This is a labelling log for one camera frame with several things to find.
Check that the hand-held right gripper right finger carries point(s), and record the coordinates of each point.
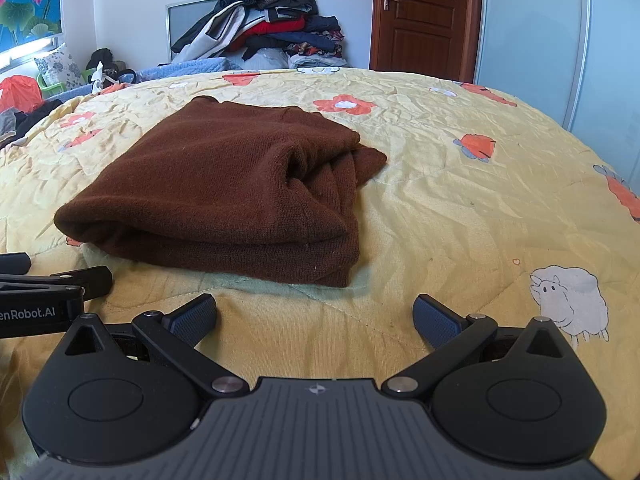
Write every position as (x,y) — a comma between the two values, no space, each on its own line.
(437,322)

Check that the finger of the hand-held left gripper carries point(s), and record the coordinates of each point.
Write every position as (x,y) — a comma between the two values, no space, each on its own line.
(90,282)
(15,264)

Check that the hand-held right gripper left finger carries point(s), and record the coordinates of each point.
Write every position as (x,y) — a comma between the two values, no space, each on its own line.
(195,317)

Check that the brown knit sweater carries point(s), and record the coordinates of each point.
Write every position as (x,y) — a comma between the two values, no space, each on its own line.
(210,185)

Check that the dark crumpled clothes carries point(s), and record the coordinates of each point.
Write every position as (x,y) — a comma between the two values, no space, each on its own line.
(30,117)

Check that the pile of mixed clothes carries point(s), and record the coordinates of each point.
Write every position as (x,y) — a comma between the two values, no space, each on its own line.
(270,15)

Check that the yellow printed bed quilt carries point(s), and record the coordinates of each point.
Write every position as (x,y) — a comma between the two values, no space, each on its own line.
(450,210)

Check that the green plastic chair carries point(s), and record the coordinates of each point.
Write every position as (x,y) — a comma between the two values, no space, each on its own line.
(50,89)

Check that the floral pillow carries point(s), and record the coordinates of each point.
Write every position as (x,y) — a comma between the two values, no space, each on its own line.
(60,65)

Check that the black bag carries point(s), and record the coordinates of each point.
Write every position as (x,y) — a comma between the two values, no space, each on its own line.
(102,57)

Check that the blue quilted blanket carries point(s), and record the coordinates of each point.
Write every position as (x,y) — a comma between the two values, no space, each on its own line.
(190,67)

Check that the grey framed panel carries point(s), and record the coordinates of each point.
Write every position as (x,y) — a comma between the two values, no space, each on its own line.
(187,22)

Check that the brown wooden door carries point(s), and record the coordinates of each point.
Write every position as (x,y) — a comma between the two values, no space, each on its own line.
(425,15)
(476,20)

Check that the pale sliding wardrobe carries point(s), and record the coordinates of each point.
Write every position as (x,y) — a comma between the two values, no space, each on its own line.
(540,35)

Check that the lotus wall poster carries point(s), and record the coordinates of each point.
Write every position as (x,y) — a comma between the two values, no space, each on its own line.
(25,5)

